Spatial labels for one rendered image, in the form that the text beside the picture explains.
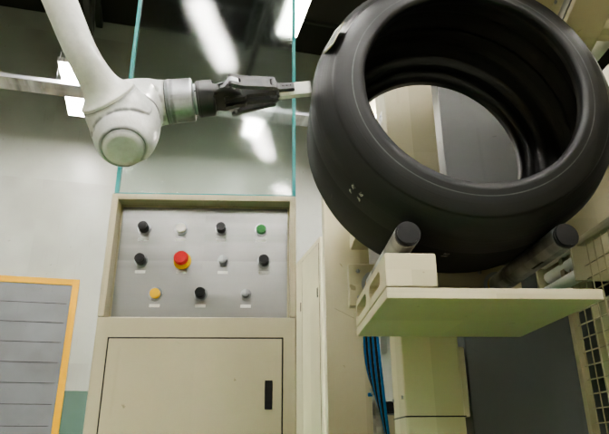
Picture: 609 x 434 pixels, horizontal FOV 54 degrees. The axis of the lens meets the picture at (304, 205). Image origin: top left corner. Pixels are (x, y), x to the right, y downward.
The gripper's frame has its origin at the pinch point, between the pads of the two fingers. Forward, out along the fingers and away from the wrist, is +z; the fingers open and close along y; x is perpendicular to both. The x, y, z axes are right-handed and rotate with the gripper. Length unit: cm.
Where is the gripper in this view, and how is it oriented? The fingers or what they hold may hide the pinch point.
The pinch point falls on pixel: (294, 90)
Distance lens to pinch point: 126.0
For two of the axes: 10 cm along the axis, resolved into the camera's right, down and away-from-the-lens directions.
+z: 9.9, -1.1, 1.1
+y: -0.6, 3.8, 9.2
